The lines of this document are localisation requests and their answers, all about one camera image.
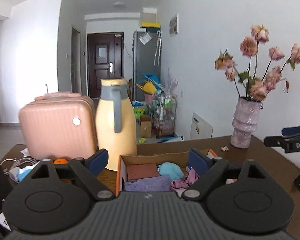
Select purple knit towel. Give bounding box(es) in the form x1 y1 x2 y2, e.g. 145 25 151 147
125 175 171 192

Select wall electrical panel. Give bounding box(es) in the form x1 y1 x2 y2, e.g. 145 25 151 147
169 13 179 36

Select dark brown door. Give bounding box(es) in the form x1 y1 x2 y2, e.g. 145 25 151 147
87 33 124 98

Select yellow blue toy pile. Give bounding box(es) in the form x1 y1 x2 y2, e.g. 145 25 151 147
136 74 164 95

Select dried petal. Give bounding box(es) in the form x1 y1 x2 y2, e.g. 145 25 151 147
221 146 229 152

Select red cardboard box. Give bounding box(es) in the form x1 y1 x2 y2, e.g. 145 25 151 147
116 149 217 195

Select small cardboard box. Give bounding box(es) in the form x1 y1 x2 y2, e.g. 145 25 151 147
140 115 152 138

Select orange fruit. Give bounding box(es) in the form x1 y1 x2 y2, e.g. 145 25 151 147
53 158 68 165

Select pink satin scrunchie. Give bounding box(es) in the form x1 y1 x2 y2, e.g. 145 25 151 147
170 168 200 191

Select pink mini suitcase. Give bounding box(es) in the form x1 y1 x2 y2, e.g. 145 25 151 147
19 92 97 160

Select yellow box on fridge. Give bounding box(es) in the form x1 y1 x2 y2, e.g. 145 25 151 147
141 22 161 28

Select yellow thermos jug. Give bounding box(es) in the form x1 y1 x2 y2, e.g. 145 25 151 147
95 78 137 171

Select light blue fluffy ball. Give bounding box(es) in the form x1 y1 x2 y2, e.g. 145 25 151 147
157 162 184 181

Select white charging cable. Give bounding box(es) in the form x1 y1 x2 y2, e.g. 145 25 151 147
0 157 38 177

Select pink textured vase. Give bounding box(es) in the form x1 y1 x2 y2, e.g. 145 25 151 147
230 98 261 149

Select grey refrigerator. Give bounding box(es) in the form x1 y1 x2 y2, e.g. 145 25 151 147
133 31 161 101

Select white flat board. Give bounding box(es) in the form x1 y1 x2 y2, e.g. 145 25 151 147
190 113 213 140

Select dried pink roses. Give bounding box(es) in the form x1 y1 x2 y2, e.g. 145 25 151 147
215 24 300 103

